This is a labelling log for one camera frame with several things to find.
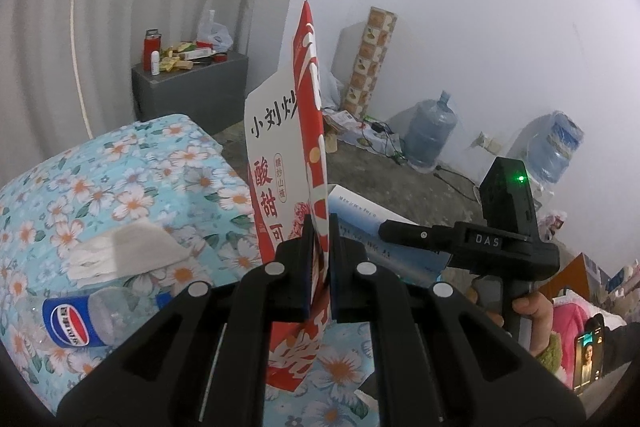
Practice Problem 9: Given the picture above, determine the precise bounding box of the red and white carton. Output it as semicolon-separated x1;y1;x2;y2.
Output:
243;0;331;392

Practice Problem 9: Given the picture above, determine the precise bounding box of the white wall cable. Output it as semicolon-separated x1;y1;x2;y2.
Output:
70;0;96;135

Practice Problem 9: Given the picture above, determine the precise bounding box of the blue floral cloth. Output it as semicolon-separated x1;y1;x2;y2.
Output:
0;114;381;427

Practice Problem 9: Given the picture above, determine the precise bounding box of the wrapped blue water jug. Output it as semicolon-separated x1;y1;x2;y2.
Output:
525;109;585;185

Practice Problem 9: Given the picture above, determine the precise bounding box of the white tissue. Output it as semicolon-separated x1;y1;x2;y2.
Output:
67;221;201;284

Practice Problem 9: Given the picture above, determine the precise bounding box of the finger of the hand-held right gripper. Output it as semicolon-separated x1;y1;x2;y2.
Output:
378;218;457;259

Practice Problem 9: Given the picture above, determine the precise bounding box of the clear plastic bag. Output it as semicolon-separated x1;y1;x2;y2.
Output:
197;9;234;52

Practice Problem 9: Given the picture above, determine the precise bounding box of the blue and white flat box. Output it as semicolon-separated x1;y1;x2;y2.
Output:
327;184;448;290

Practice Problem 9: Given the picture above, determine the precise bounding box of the brown cardboard box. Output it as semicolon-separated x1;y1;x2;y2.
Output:
539;252;608;303

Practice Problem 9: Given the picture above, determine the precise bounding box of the red thermos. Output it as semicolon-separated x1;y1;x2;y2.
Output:
143;29;162;75

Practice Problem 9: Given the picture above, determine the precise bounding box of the pink cloth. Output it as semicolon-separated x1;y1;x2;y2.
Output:
547;297;593;383

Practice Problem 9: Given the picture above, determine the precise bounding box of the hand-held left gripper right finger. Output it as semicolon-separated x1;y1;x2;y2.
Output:
327;213;588;427

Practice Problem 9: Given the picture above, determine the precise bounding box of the grey cabinet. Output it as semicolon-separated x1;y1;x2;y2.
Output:
131;52;249;135

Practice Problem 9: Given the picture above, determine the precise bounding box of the clear bottle with blue label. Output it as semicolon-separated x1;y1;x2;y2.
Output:
15;284;176;350

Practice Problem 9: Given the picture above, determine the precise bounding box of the white plastic bag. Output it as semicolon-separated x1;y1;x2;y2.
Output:
320;62;346;108

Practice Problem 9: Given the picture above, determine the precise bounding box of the person's right hand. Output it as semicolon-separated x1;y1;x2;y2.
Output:
511;293;556;359

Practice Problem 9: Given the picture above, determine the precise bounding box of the black charger with cable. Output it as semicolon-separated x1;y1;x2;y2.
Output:
360;117;406;165

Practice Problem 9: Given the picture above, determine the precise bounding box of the checked patterned roll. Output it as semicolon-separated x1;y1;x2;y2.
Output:
341;6;398;118

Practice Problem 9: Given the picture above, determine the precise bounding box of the smartphone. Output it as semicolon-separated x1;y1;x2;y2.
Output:
574;314;607;397

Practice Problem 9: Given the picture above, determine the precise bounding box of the pile of snack packets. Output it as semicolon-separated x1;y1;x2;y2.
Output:
160;39;231;72

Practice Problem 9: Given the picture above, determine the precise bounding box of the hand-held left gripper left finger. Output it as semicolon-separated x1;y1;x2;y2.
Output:
57;214;318;427

